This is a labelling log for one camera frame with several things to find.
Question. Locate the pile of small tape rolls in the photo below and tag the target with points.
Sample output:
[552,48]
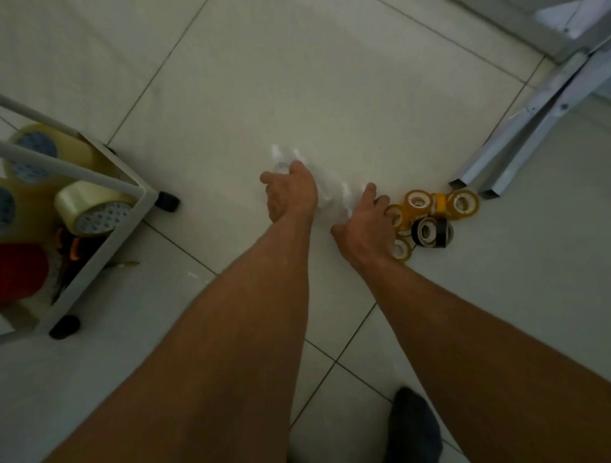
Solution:
[432,231]

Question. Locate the grey metal partition frame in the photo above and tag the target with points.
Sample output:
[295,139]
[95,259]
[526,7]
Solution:
[525,138]

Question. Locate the person's black shoe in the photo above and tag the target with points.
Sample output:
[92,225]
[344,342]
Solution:
[410,429]

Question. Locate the person's right forearm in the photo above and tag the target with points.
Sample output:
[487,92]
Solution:
[491,362]

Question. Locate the beige plastic cart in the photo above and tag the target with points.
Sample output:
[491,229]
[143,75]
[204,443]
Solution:
[95,267]

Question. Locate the person's left hand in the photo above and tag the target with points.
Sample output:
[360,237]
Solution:
[291,195]

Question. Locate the red plastic bucket with lid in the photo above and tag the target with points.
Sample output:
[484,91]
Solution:
[21,272]

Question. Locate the person's right hand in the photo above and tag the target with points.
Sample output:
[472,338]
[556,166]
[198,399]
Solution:
[365,229]

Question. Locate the person's left forearm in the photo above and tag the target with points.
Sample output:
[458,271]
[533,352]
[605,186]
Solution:
[205,348]

